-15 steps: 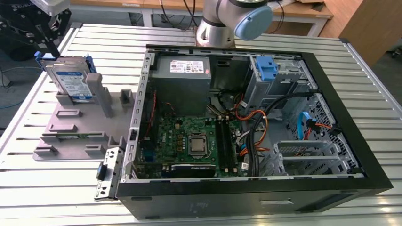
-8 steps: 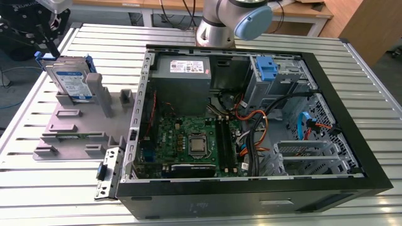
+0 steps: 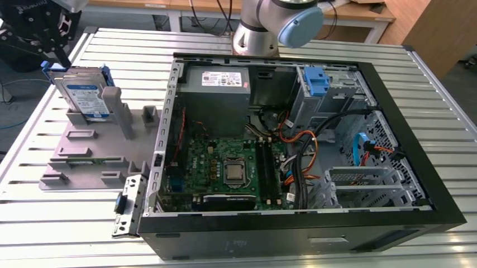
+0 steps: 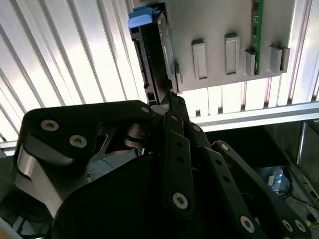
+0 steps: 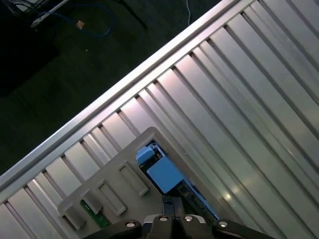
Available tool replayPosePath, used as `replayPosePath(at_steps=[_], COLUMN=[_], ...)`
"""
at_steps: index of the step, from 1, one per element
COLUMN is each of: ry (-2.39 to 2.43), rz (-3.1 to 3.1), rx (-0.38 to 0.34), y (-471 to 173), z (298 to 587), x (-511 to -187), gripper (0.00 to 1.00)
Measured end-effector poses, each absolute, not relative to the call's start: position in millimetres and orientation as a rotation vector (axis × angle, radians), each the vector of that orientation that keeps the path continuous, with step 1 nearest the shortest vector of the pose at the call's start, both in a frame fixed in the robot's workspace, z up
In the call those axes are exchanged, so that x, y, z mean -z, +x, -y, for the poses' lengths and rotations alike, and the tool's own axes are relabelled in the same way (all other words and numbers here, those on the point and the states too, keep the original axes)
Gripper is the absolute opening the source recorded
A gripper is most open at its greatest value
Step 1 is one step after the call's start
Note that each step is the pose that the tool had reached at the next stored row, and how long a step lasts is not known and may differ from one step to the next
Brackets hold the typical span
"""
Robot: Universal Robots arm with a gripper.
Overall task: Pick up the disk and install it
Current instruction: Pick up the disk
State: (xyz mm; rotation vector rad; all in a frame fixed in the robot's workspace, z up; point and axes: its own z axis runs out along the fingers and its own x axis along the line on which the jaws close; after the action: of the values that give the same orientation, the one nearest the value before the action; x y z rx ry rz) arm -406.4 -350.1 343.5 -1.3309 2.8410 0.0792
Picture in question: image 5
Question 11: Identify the white floor cable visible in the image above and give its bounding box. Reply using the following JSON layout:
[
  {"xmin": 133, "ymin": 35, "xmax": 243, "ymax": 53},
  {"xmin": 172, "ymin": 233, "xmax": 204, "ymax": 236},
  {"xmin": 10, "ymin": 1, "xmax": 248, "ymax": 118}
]
[{"xmin": 185, "ymin": 0, "xmax": 193, "ymax": 23}]

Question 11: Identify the green RAM stick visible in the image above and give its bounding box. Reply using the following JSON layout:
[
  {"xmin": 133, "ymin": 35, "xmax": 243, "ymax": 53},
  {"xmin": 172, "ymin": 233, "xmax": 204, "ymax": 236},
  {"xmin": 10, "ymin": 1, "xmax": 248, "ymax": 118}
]
[{"xmin": 79, "ymin": 200, "xmax": 112, "ymax": 229}]

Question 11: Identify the grey parts rack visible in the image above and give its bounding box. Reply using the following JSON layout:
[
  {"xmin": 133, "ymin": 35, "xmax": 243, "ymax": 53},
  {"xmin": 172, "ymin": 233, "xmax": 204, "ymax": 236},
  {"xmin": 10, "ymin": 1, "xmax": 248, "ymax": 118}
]
[{"xmin": 56, "ymin": 126, "xmax": 226, "ymax": 231}]

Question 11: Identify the white power strip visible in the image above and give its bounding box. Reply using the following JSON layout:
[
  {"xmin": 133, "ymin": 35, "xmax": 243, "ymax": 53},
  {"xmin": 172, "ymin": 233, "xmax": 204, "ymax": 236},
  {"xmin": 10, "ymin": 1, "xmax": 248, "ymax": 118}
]
[{"xmin": 31, "ymin": 0, "xmax": 75, "ymax": 28}]

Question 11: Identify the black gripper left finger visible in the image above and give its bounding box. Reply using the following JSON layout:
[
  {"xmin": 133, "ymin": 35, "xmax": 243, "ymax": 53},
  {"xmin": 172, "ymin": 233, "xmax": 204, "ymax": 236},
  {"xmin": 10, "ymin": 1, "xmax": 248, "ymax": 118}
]
[{"xmin": 91, "ymin": 195, "xmax": 174, "ymax": 239}]

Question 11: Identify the hard disk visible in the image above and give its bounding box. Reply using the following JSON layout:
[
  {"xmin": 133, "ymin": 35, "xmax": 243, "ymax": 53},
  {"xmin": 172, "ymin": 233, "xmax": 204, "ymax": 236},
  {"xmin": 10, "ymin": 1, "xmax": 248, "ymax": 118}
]
[{"xmin": 135, "ymin": 145, "xmax": 221, "ymax": 222}]

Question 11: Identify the blue floor cable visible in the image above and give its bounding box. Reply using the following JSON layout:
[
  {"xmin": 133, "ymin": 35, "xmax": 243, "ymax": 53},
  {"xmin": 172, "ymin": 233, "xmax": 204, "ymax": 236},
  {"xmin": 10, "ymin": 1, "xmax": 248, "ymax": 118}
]
[{"xmin": 37, "ymin": 4, "xmax": 113, "ymax": 38}]

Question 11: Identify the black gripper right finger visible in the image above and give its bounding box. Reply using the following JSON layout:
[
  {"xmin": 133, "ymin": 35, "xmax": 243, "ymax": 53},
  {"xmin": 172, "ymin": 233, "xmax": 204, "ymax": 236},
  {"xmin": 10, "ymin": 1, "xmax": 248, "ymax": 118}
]
[{"xmin": 173, "ymin": 195, "xmax": 274, "ymax": 239}]

